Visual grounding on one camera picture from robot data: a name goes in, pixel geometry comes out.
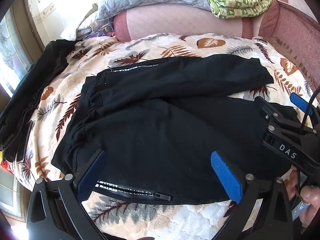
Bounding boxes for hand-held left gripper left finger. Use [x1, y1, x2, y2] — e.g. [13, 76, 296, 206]
[26, 149, 108, 240]

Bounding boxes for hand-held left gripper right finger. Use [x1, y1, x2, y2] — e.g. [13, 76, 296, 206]
[211, 151, 293, 240]

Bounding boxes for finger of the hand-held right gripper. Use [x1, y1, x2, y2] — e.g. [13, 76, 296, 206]
[254, 96, 285, 130]
[290, 92, 314, 117]

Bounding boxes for black pants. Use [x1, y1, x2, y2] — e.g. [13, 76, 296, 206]
[51, 57, 303, 205]

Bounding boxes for person's right hand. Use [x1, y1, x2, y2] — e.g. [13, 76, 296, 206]
[287, 170, 320, 233]

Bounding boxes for leaf print blanket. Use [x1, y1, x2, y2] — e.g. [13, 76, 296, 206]
[7, 33, 316, 239]

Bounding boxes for black jacket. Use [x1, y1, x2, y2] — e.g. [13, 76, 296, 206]
[0, 39, 76, 163]

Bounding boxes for pink padded sofa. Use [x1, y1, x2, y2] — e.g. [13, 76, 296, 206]
[113, 0, 320, 92]

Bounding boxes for window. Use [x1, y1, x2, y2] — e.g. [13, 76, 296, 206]
[0, 10, 34, 98]

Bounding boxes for white crumpled cloth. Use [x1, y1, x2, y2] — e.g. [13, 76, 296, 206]
[61, 3, 101, 41]

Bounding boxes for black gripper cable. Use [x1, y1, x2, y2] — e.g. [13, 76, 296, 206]
[301, 85, 320, 132]

